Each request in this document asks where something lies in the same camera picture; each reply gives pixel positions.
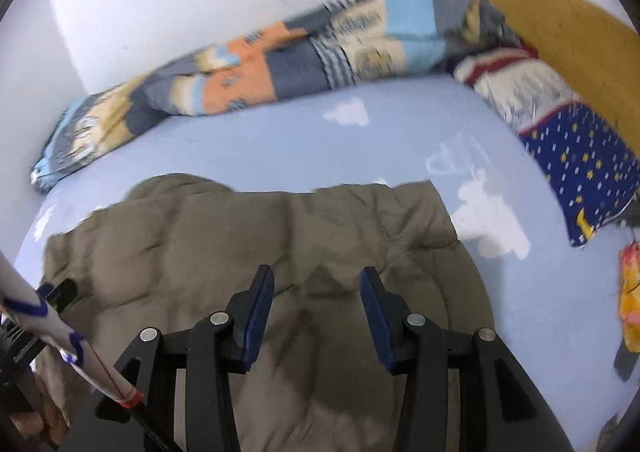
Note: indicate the patterned striped blanket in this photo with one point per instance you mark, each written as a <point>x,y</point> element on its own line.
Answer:
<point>250,66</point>

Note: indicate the yellow orange cloth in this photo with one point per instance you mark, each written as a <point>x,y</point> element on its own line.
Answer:
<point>631,292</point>

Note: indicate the light blue cloud-print bedsheet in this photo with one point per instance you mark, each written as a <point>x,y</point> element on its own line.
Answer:
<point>400,141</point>

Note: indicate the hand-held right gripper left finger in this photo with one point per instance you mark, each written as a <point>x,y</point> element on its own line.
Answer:
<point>257,317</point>

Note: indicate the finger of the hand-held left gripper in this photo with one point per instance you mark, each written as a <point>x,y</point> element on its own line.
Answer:
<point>60,294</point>

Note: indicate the star-print pillow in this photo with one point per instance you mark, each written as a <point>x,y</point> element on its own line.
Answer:
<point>580,156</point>

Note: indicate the olive puffer jacket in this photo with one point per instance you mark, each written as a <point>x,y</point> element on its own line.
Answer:
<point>200,242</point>

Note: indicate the person's left hand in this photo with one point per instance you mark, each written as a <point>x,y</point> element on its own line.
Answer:
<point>30,424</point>

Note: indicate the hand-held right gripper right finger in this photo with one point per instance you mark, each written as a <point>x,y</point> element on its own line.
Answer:
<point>380,317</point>

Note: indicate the wooden headboard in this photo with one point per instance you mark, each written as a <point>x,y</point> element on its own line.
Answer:
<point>560,16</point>

